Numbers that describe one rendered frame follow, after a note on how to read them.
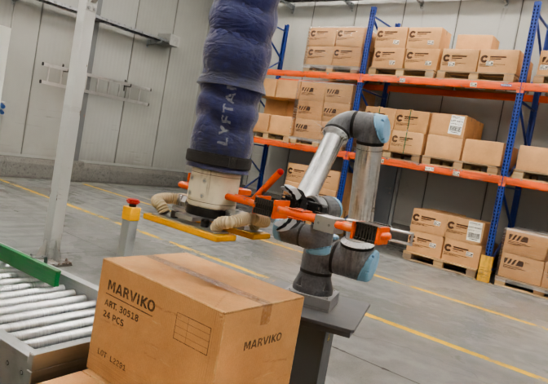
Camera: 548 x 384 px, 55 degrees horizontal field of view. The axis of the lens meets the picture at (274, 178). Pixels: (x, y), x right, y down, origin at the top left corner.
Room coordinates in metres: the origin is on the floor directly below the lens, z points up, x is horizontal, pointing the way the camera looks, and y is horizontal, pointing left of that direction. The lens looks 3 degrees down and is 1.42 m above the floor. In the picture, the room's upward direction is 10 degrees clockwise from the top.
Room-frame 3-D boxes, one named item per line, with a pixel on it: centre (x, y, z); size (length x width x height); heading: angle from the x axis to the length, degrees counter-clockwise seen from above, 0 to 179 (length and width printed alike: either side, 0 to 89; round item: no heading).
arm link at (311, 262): (2.44, -0.27, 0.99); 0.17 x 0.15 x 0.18; 62
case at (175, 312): (1.83, 0.19, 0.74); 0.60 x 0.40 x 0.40; 52
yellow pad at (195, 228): (1.75, 0.25, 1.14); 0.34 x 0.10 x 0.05; 55
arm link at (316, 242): (1.96, -0.20, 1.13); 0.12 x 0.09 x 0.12; 62
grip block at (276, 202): (1.69, -0.01, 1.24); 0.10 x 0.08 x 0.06; 145
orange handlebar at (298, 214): (1.81, -0.03, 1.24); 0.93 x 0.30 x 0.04; 55
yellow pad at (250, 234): (1.91, 0.14, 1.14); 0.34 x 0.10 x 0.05; 55
